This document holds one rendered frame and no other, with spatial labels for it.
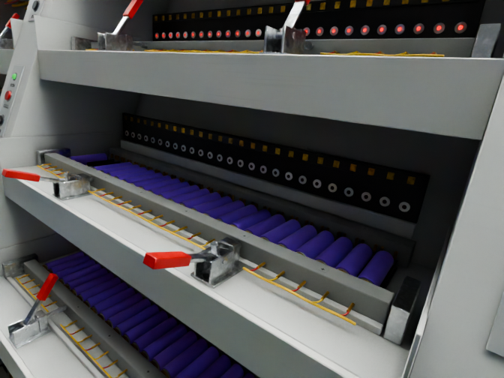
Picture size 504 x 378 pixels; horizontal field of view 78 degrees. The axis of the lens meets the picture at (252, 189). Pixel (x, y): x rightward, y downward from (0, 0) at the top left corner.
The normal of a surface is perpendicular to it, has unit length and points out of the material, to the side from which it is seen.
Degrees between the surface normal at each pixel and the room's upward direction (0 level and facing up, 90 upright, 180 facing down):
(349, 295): 111
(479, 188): 90
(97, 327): 21
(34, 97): 90
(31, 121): 90
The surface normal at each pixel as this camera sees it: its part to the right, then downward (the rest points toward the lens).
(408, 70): -0.59, 0.19
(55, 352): 0.09, -0.95
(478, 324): -0.52, -0.15
